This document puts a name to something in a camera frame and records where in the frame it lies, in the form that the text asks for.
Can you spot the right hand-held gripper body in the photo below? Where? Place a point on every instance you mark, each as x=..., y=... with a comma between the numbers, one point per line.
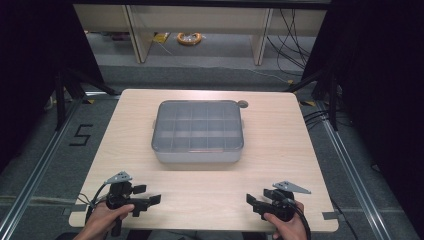
x=283, y=203

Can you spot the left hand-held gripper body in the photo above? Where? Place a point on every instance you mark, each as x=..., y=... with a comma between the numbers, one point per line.
x=119, y=195

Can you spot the grey compartment storage box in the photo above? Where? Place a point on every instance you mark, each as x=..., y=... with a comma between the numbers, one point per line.
x=196, y=157

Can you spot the clear plastic box lid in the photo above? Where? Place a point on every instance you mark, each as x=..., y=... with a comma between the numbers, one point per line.
x=197, y=126

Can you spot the person's right hand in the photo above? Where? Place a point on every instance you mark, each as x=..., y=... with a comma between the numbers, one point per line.
x=291, y=230

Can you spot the person's left hand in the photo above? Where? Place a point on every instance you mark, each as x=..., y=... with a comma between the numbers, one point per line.
x=101, y=218

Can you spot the grey tape strip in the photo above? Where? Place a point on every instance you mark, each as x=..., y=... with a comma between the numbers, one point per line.
x=330, y=215

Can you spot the round grey table grommet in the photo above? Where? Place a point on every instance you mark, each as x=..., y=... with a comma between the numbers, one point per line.
x=242, y=104

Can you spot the black metal stand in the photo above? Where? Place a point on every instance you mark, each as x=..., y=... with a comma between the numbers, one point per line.
x=63, y=96
x=330, y=96

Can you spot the yellow floor item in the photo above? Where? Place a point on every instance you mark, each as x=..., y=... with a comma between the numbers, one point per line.
x=161, y=37

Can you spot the dark curtain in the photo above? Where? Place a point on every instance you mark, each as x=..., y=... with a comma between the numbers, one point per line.
x=380, y=83
x=33, y=66

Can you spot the aluminium floor rail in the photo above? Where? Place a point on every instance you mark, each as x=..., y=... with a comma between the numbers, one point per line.
x=36, y=173
x=353, y=173

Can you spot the white desk frame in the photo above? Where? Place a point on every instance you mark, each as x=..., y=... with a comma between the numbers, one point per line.
x=200, y=20

